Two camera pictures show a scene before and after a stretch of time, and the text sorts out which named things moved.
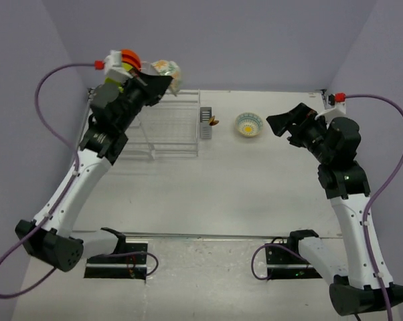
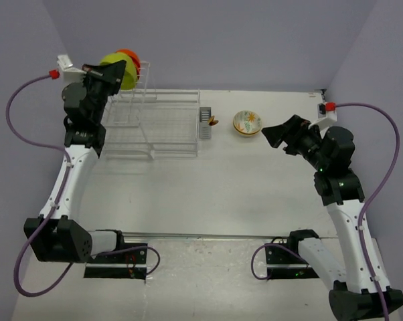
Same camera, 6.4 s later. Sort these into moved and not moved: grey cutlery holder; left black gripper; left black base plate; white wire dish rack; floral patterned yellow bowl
Moved: left black gripper; floral patterned yellow bowl
Not moved: left black base plate; white wire dish rack; grey cutlery holder
